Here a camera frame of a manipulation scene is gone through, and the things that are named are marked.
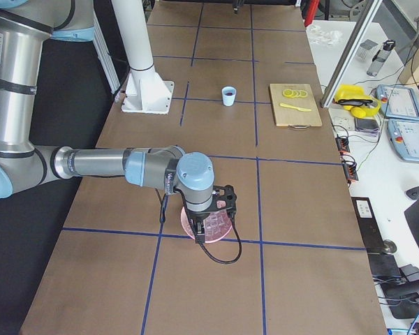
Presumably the upper teach pendant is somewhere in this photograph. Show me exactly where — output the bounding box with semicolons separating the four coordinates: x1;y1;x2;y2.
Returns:
376;84;419;121

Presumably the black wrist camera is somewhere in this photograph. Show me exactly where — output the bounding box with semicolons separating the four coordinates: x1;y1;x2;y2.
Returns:
209;185;237;218

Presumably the pile of ice cubes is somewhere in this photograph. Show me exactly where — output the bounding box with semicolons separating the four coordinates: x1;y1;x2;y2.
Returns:
204;210;231;241

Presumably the yellow cloth bag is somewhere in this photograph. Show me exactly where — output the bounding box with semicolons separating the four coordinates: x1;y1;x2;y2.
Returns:
334;84;381;119

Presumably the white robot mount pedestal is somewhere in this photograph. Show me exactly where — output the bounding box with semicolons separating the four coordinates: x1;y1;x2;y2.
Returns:
112;0;175;114

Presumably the clear plastic wrap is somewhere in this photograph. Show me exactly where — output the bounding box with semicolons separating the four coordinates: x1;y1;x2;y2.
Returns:
306;24;343;47

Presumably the wooden cutting board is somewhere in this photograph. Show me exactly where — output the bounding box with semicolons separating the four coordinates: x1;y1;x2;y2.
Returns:
269;84;322;128

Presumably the teach pendant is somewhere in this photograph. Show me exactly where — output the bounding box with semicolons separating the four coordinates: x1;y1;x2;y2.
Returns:
387;119;419;163
376;84;419;121

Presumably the aluminium frame post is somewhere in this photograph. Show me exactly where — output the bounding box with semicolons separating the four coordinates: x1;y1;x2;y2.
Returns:
320;0;383;108

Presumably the light blue plastic cup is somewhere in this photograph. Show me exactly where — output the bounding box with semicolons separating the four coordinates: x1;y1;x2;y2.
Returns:
221;86;237;107

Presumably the lower teach pendant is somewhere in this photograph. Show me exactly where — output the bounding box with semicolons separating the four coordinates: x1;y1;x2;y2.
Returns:
387;119;419;163

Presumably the lemon slice one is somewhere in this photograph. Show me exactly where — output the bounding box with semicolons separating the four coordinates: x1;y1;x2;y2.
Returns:
282;89;292;98

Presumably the yellow plastic knife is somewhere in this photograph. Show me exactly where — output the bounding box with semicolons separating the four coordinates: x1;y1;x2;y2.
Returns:
279;103;312;112

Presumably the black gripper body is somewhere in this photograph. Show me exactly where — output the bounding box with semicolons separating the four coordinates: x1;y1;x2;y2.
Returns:
232;0;244;8
185;208;211;230

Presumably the water bottle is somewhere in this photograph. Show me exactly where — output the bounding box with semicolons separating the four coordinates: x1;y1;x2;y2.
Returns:
367;39;396;77

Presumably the black computer mouse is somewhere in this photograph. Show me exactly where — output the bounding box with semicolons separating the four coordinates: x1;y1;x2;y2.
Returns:
405;186;419;200

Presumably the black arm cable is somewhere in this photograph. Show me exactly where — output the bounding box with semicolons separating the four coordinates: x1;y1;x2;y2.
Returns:
159;188;242;264

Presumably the pink bowl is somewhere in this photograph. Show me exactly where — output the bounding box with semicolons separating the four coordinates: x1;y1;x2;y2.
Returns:
180;208;232;244

